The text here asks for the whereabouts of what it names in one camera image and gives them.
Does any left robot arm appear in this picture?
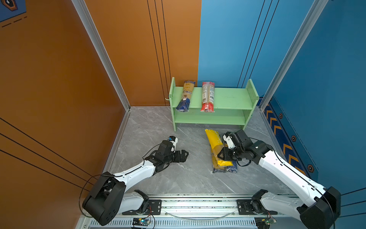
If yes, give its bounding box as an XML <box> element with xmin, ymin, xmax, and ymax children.
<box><xmin>79</xmin><ymin>136</ymin><xmax>189</xmax><ymax>226</ymax></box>

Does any right green circuit board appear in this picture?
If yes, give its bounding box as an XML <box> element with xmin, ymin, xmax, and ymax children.
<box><xmin>255</xmin><ymin>218</ymin><xmax>277</xmax><ymax>229</ymax></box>

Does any red white spaghetti bag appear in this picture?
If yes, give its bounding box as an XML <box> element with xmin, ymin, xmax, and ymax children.
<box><xmin>201</xmin><ymin>82</ymin><xmax>215</xmax><ymax>113</ymax></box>

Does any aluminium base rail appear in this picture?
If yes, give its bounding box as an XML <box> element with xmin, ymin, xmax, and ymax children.
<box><xmin>76</xmin><ymin>195</ymin><xmax>305</xmax><ymax>229</ymax></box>

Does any green wooden two-tier shelf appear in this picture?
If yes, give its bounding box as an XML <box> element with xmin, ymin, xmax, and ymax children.
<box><xmin>169</xmin><ymin>78</ymin><xmax>259</xmax><ymax>131</ymax></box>

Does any blue Barilla spaghetti box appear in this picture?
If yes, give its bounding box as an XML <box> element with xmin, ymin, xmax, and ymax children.
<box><xmin>226</xmin><ymin>161</ymin><xmax>238</xmax><ymax>173</ymax></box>

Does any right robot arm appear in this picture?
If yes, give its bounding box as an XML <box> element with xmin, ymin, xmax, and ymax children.
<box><xmin>218</xmin><ymin>130</ymin><xmax>341</xmax><ymax>229</ymax></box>

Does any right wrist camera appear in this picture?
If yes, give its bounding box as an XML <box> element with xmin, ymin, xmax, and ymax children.
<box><xmin>223</xmin><ymin>135</ymin><xmax>236</xmax><ymax>149</ymax></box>

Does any dark blue portrait spaghetti bag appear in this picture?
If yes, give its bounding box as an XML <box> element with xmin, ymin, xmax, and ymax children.
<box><xmin>212</xmin><ymin>154</ymin><xmax>226</xmax><ymax>173</ymax></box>

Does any blue yellow spaghetti bag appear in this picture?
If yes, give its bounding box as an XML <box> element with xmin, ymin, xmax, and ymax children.
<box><xmin>176</xmin><ymin>81</ymin><xmax>195</xmax><ymax>112</ymax></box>

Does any left green circuit board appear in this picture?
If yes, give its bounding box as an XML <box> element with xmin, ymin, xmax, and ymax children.
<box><xmin>132</xmin><ymin>218</ymin><xmax>153</xmax><ymax>229</ymax></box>

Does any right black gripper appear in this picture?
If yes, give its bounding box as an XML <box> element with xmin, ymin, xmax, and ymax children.
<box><xmin>216</xmin><ymin>146</ymin><xmax>245</xmax><ymax>161</ymax></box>

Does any green circuit board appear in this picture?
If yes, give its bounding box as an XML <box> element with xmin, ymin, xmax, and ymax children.
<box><xmin>255</xmin><ymin>218</ymin><xmax>277</xmax><ymax>229</ymax></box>
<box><xmin>132</xmin><ymin>218</ymin><xmax>153</xmax><ymax>229</ymax></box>

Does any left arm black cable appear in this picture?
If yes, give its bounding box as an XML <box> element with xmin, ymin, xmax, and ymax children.
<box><xmin>79</xmin><ymin>143</ymin><xmax>164</xmax><ymax>215</ymax></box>

